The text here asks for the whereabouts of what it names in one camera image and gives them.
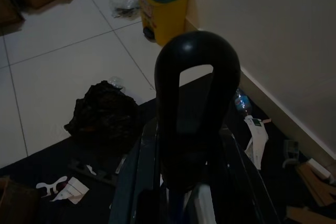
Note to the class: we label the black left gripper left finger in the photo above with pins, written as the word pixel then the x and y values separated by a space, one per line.
pixel 136 171

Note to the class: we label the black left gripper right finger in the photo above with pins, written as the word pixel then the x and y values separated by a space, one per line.
pixel 241 187

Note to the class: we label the black floor mat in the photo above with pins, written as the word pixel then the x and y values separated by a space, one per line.
pixel 52 161

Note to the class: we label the white paper packaging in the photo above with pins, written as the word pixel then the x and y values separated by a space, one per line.
pixel 257 137

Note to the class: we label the grey plastic item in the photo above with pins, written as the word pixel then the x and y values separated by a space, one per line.
pixel 291 151

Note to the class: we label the black crumpled garbage bag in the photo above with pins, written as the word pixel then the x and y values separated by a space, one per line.
pixel 105 119

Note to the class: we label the small white carton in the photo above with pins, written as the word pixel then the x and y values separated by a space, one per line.
pixel 73 190

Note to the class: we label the flat brown cardboard piece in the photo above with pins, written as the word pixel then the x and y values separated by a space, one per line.
pixel 317 187

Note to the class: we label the small white box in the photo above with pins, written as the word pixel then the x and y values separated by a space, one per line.
pixel 319 169

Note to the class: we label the plastic bottle with blue label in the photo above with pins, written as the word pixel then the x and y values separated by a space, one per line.
pixel 242 102

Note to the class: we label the white cut-out card piece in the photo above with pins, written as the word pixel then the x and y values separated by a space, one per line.
pixel 48 186

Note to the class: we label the clear empty plastic bottle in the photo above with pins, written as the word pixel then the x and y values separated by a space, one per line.
pixel 116 82

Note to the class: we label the open brown cardboard box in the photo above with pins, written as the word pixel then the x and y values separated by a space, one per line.
pixel 15 200

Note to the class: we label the yellow pedal bin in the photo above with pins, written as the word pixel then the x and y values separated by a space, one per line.
pixel 162 16

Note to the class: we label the clear crumpled plastic bag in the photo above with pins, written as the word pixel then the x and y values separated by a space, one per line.
pixel 123 2

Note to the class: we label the dark wooden cabinet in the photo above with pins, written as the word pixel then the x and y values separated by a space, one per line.
pixel 8 6

